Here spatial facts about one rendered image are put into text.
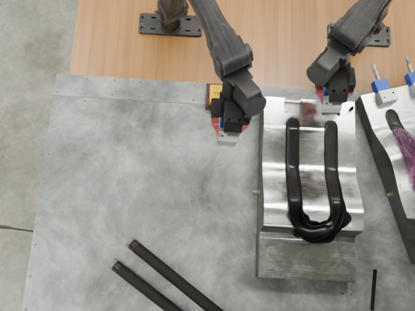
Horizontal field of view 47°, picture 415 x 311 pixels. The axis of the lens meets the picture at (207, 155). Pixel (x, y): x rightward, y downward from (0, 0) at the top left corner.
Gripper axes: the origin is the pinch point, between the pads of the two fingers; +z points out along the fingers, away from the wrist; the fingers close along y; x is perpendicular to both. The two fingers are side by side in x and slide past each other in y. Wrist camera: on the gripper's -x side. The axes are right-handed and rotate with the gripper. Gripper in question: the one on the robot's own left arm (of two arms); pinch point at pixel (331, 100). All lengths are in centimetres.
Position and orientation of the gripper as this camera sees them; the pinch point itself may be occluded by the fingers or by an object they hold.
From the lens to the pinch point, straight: 135.1
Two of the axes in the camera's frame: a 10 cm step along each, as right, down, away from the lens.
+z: 1.3, 5.9, 8.0
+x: 1.0, -8.1, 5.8
